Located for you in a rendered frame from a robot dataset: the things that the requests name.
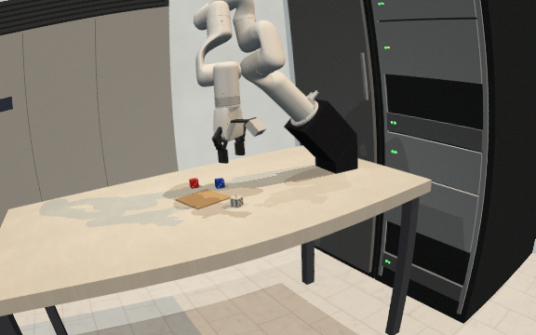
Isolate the tan mat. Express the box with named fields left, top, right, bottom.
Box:
left=176, top=189, right=231, bottom=209

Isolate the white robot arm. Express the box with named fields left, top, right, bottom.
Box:
left=194, top=0, right=319, bottom=127

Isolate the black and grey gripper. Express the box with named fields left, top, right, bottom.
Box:
left=212, top=104, right=246, bottom=164

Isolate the blue die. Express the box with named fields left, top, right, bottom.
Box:
left=215, top=178, right=225, bottom=189

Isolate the red die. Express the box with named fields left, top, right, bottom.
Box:
left=189, top=178, right=199, bottom=189

